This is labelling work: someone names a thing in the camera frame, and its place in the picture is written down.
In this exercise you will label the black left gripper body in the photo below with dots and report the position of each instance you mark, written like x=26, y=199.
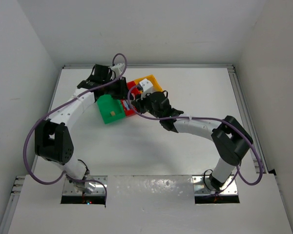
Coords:
x=120, y=87

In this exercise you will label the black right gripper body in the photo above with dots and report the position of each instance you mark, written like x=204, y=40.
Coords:
x=144, y=105

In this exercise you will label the blue marker pen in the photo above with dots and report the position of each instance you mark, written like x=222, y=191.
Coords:
x=126, y=105

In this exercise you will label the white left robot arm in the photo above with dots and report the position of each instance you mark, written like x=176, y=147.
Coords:
x=52, y=137

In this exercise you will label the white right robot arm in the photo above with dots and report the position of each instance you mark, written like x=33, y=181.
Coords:
x=231, y=141

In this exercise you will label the yellow plastic bin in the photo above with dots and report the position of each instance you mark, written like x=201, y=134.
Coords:
x=153, y=80

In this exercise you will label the red plastic bin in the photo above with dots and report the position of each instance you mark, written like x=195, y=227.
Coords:
x=134, y=92

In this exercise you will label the green plastic bin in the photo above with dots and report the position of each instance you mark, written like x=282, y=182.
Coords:
x=106, y=105

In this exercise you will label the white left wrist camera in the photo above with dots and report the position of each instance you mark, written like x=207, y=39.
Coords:
x=118, y=69

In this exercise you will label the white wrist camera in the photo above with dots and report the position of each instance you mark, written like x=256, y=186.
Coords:
x=118, y=69
x=147, y=87

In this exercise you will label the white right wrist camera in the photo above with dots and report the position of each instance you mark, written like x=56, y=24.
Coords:
x=147, y=87

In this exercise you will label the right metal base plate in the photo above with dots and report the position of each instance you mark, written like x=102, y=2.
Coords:
x=229, y=187

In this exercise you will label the metal base plate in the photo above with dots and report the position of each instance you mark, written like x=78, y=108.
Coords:
x=94, y=187
x=229, y=187

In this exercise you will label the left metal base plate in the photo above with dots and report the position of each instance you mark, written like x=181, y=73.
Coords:
x=94, y=187

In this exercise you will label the aluminium frame rail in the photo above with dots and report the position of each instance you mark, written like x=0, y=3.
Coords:
x=245, y=114

